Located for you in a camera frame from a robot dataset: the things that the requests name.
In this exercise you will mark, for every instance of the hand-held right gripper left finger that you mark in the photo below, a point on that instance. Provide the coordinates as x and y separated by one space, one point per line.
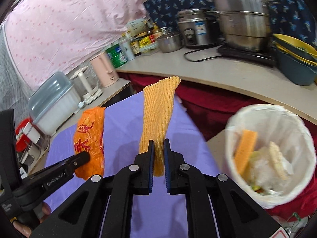
151 171

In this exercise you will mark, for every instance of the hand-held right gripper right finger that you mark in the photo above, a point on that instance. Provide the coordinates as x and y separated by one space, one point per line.
167 171

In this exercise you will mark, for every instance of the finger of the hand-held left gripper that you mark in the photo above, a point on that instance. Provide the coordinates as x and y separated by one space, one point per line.
57 178

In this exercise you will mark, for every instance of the orange bag with red print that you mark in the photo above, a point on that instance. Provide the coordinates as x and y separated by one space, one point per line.
91 133

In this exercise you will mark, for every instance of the yellow foam fruit net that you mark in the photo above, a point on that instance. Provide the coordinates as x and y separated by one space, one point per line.
156 109

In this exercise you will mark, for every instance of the orange packet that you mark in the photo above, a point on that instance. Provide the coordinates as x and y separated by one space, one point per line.
245 151

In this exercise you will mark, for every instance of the clear plastic bag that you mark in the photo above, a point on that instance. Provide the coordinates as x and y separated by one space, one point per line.
260 171

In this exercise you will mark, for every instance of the pale foam fruit net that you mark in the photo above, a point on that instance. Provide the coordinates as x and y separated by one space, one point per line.
277 161

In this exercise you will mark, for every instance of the white lined waste bin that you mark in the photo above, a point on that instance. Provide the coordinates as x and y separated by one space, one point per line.
297 138

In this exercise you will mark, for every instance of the person's left hand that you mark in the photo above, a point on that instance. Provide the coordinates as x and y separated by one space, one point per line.
45 210

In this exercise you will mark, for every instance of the red plastic basin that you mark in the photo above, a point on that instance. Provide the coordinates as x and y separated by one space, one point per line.
19 135

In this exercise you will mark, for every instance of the white plastic cup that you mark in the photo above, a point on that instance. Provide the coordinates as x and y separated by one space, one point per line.
31 132

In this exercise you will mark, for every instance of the purple table cloth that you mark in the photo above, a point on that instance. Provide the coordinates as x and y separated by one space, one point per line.
123 133

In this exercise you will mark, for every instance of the white dish box grey lid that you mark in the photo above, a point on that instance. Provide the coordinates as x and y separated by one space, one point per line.
54 109

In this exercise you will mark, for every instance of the red cloth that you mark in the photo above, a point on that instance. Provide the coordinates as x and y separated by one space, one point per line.
198 104

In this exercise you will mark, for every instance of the grey patterned cloth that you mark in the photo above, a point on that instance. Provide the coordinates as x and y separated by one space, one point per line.
12 79

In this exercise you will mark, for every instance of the glass kettle white base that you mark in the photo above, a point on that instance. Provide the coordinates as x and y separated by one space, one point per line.
81 84

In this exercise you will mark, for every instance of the pink electric kettle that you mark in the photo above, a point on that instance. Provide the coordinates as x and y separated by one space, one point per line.
104 72

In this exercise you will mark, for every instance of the beige counter board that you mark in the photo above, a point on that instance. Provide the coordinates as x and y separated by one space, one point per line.
223 74

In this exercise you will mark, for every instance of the green can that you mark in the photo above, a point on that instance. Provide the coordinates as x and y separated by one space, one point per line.
116 55

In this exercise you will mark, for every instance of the clear glass food container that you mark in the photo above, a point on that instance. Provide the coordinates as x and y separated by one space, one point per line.
149 50

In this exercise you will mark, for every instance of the white bottle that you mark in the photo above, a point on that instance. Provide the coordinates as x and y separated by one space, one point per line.
127 50

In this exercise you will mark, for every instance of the dark sauce bottle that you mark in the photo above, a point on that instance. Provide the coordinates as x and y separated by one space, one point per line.
135 47

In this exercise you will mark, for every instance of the small steel pot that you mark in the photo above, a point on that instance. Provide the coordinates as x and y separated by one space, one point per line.
169 43

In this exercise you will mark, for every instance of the yellow label jar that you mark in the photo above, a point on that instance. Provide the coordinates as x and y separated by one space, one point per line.
146 41

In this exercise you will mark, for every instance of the pink dotted sheet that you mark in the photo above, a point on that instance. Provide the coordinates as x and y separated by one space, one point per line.
62 29

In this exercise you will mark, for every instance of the black induction cooker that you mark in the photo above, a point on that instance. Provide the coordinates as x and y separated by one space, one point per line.
247 57

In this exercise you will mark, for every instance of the steel rice cooker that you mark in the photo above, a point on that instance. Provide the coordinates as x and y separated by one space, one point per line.
198 32

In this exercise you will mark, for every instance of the white green carton box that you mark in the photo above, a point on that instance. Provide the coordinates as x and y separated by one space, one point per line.
136 26

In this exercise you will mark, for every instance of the blue basin yellow rim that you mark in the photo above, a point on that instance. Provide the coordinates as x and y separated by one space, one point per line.
297 44
294 72

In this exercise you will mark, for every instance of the steel steamer pot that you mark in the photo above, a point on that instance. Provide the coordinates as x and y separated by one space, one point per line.
242 24

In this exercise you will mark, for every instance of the navy printed cloth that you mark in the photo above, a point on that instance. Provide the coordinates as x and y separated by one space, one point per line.
163 5

